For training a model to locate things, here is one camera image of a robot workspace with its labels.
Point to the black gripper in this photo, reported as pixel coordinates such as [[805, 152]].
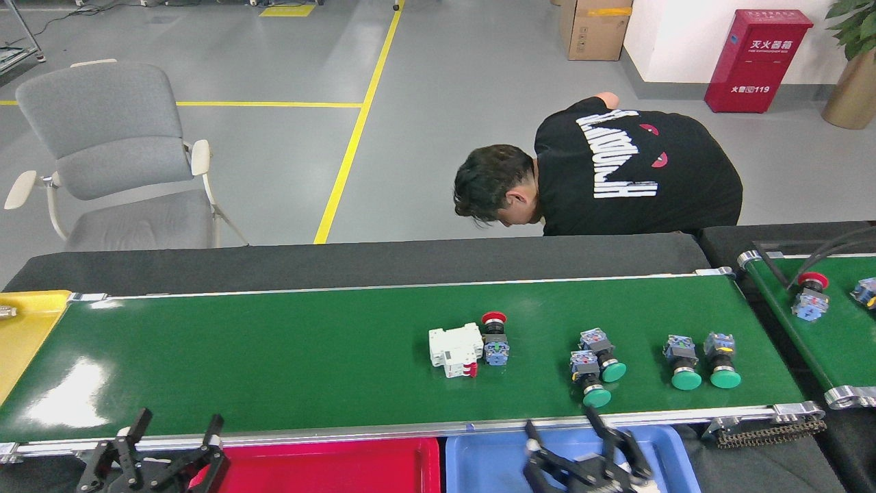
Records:
[[606, 483], [154, 481]]

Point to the green push button switch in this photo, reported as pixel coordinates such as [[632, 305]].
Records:
[[588, 376], [683, 363], [602, 352], [722, 359]]

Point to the red mushroom push button switch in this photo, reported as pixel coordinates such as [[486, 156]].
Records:
[[494, 339], [811, 294]]

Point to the white circuit breaker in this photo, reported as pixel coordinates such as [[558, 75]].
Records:
[[452, 349]]

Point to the blue plastic tray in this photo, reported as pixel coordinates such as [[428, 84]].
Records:
[[493, 465]]

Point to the long green conveyor belt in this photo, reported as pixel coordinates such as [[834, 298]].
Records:
[[274, 356]]

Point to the red plastic tray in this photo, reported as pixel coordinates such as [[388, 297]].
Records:
[[328, 472]]

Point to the yellow plastic tray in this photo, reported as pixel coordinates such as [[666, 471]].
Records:
[[20, 342]]

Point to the small white plug part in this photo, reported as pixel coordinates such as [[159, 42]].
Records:
[[5, 312]]

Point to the green feeder conveyor belt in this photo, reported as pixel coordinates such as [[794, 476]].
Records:
[[842, 342]]

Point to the person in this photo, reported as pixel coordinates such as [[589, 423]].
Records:
[[636, 185]]

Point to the grey office chair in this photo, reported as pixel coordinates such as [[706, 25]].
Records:
[[109, 123]]

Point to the cardboard box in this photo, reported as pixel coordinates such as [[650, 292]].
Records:
[[595, 31]]

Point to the red fire extinguisher cabinet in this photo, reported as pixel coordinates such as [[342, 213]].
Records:
[[756, 61]]

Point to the silver metal rack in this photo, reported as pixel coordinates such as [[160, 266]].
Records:
[[14, 55]]

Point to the green potted plant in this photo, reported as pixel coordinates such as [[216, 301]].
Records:
[[855, 24]]

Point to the black guide frame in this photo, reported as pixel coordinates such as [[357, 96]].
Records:
[[772, 267]]

